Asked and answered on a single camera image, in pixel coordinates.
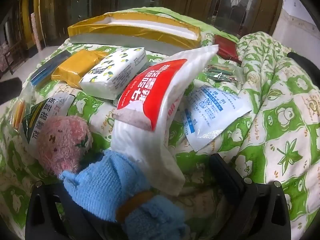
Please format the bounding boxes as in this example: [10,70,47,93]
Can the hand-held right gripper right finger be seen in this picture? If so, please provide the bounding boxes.
[209,152,292,240]

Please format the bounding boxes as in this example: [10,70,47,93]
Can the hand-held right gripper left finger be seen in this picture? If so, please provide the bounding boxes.
[25,180,100,240]

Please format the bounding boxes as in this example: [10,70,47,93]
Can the blue knitted towel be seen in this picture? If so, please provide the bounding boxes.
[59,150,190,240]

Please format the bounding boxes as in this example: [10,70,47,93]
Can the red and white wipes pack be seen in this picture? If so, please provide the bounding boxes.
[110,44,220,197]

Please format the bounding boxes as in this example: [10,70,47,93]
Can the yellow foil packet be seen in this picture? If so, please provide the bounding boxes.
[51,49,107,89]

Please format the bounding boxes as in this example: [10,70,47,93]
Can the gold-taped white foam box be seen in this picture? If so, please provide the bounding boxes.
[67,11,202,54]

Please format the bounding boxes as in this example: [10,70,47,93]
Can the white and blue sachet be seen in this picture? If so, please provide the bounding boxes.
[181,84,253,152]

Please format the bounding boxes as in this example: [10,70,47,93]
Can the green printed blanket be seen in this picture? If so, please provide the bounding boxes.
[0,6,320,240]

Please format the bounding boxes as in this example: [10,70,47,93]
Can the green and white sachet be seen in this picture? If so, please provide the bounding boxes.
[21,91,77,159]

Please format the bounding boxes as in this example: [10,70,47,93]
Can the clear bag of coloured sticks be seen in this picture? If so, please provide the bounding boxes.
[202,64,244,84]

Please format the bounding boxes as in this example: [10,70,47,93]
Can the clear bag of orange sticks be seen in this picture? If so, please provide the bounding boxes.
[11,90,33,133]

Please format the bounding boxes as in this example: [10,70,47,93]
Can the dark red packet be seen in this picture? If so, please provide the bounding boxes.
[214,35,242,64]

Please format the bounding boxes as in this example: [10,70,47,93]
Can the black padded armrest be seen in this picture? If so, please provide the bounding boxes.
[287,52,320,67]
[0,78,23,105]

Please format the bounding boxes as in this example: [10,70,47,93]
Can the clear zip bag dark contents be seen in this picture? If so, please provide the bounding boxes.
[21,50,73,98]

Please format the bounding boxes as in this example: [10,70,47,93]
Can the lemon print tissue pack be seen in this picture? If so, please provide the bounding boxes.
[79,47,148,100]

